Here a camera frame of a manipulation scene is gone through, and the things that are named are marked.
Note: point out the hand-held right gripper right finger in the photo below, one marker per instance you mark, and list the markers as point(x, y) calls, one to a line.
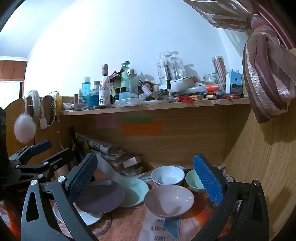
point(208, 178)

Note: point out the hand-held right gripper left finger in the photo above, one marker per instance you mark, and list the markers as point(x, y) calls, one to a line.
point(83, 176)

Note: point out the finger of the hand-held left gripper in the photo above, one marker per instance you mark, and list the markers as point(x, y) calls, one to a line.
point(39, 147)
point(57, 161)

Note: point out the green bowl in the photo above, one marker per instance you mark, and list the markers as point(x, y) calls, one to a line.
point(193, 183)

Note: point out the mint green plate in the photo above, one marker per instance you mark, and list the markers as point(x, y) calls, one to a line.
point(134, 192)

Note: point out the white pompom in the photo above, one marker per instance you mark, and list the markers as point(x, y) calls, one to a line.
point(25, 128)

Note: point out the white tag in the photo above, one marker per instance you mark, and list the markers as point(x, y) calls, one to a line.
point(43, 123)

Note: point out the white paper sheet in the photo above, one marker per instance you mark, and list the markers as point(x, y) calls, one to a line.
point(108, 166)

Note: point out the purple plate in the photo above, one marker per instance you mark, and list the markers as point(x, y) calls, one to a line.
point(101, 197)

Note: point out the stack of magazines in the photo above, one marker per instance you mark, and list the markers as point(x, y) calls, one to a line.
point(114, 157)

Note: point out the brown braided headband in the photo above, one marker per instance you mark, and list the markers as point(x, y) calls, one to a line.
point(52, 109)

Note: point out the wooden shelf unit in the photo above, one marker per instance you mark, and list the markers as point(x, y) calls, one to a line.
point(185, 143)

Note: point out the white plate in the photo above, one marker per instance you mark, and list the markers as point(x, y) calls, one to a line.
point(90, 219)

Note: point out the small trinket dish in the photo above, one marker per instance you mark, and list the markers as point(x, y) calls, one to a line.
point(131, 171)

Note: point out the pink box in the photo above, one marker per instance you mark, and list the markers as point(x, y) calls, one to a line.
point(131, 162)

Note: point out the yellow cloth item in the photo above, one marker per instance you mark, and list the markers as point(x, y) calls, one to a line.
point(59, 99)

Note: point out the woven round coaster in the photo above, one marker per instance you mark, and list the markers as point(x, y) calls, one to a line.
point(104, 228)

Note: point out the pink sticky note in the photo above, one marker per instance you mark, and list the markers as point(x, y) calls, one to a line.
point(106, 121)

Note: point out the small white spray bottle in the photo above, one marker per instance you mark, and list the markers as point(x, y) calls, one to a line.
point(80, 97)

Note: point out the newspaper print tablecloth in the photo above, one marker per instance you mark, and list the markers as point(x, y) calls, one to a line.
point(129, 222)

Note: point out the tall blue liquid bottle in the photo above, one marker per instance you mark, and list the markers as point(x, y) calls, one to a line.
point(86, 92)

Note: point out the squat blue liquid bottle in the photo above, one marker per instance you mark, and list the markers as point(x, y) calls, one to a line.
point(94, 97)

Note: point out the orange sticky note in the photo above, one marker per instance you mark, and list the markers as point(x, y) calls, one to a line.
point(142, 129)

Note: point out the green sticky note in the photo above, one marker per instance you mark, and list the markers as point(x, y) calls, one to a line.
point(137, 119)

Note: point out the clear labelled glass bottle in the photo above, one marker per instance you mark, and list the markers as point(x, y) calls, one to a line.
point(104, 92)

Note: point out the clear plastic box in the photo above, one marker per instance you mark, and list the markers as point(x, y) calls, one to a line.
point(129, 102)

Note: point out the blue jar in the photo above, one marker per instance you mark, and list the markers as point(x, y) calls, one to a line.
point(124, 95)

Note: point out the round glass jar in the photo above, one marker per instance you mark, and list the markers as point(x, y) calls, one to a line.
point(212, 82)

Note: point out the white box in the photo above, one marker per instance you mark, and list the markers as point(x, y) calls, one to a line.
point(180, 84)

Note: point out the blue pencil sharpener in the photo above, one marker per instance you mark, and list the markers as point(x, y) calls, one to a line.
point(233, 82)

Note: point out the silver cap clear bottle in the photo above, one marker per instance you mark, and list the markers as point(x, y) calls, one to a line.
point(132, 83)

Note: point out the small pink bottle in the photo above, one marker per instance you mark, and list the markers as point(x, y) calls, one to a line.
point(145, 87)

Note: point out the tall jar of pencils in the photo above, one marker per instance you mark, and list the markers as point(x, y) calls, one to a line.
point(219, 67)

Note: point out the clear blister package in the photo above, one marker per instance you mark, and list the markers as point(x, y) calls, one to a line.
point(171, 67)

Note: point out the brown tied curtain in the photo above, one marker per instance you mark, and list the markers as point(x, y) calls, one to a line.
point(266, 69)

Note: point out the wooden wall cabinet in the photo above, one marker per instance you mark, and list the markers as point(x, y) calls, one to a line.
point(11, 69)

